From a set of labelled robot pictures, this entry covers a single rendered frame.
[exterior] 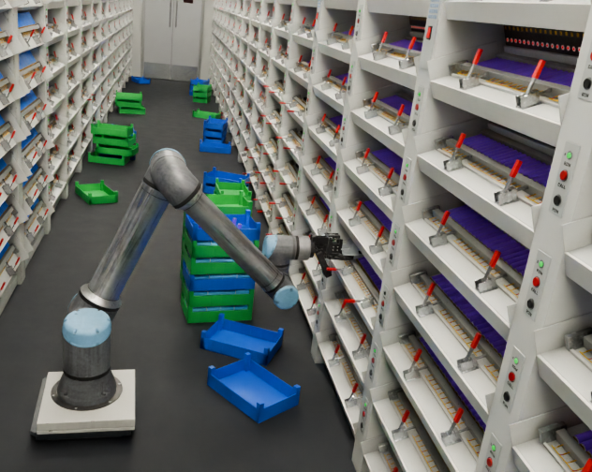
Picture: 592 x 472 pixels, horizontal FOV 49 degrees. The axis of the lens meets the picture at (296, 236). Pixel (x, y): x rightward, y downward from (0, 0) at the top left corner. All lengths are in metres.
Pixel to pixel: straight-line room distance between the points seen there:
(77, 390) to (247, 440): 0.59
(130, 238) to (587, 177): 1.52
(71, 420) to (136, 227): 0.64
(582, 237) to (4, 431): 1.86
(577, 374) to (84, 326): 1.51
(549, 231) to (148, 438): 1.54
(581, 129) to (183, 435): 1.64
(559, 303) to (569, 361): 0.10
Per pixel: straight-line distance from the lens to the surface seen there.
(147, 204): 2.18
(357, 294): 2.24
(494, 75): 1.56
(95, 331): 2.16
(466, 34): 1.75
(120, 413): 2.23
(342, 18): 3.09
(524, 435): 1.31
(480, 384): 1.46
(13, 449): 2.29
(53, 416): 2.24
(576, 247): 1.16
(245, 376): 2.62
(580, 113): 1.15
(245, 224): 3.04
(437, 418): 1.67
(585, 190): 1.13
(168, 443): 2.27
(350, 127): 2.42
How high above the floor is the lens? 1.39
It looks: 19 degrees down
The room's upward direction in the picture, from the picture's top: 7 degrees clockwise
